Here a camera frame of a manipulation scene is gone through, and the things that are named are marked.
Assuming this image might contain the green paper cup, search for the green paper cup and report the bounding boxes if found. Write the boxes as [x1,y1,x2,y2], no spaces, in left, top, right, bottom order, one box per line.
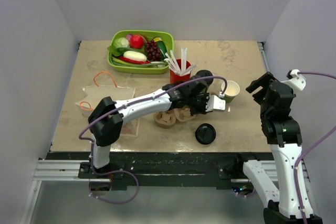
[218,80,240,103]
[196,70,213,87]

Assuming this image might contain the paper bag orange handles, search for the paper bag orange handles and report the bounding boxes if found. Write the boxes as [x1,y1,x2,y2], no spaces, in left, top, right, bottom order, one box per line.
[75,71,141,137]

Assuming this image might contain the single cardboard cup carrier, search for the single cardboard cup carrier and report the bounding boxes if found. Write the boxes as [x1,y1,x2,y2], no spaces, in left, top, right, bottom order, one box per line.
[174,106,197,122]

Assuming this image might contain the black coffee lid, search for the black coffee lid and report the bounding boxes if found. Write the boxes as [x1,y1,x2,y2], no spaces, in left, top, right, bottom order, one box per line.
[196,70,213,78]

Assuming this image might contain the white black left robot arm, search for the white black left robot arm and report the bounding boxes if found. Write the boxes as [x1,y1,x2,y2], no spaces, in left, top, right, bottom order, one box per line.
[79,74,214,178]

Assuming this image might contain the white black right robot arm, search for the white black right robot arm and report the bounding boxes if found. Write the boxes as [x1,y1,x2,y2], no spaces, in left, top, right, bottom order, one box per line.
[234,69,323,223]

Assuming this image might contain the red ribbed cup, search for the red ribbed cup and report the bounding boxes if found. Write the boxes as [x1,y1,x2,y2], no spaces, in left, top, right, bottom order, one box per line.
[170,59,191,84]

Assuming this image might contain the black lid stack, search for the black lid stack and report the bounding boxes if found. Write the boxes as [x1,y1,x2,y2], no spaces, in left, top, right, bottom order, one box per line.
[195,123,216,145]

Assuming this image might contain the dark grape bunch toy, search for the dark grape bunch toy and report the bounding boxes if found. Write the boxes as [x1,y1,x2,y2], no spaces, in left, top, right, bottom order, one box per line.
[144,40,162,62]

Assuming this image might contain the green plastic bin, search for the green plastic bin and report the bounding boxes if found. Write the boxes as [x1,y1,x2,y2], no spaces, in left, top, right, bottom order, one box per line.
[108,30,174,74]

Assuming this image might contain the green cucumber toy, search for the green cucumber toy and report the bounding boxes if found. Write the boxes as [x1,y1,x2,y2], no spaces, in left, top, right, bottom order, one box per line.
[153,37,167,56]

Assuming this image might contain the white radish toy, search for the white radish toy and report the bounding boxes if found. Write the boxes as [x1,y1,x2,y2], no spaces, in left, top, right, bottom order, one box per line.
[123,50,147,62]

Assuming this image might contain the red chili toy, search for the red chili toy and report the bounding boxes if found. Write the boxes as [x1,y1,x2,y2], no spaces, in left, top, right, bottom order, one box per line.
[117,56,150,65]

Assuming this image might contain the red apple toy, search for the red apple toy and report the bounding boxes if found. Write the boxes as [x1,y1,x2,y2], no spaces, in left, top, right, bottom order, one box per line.
[130,35,144,49]

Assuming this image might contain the green cabbage toy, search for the green cabbage toy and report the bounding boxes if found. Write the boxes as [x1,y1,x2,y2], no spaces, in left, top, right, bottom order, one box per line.
[112,37,130,49]

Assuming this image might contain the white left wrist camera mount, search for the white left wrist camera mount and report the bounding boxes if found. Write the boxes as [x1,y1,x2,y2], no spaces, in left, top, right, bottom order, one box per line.
[206,95,226,112]

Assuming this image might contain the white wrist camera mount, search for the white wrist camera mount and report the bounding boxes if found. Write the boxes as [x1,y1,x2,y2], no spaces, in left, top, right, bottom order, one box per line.
[282,69,306,94]
[206,95,226,112]

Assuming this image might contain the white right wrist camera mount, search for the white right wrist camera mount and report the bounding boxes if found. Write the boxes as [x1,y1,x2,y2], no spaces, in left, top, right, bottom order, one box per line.
[282,69,306,94]

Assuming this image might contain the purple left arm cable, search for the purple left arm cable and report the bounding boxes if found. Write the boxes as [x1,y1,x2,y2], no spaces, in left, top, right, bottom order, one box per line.
[78,76,228,143]

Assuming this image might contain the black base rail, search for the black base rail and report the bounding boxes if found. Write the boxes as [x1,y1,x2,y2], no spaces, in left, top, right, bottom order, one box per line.
[46,152,277,190]

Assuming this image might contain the aluminium frame rail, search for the aluminium frame rail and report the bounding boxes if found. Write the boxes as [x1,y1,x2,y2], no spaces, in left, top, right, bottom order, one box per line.
[33,159,82,182]

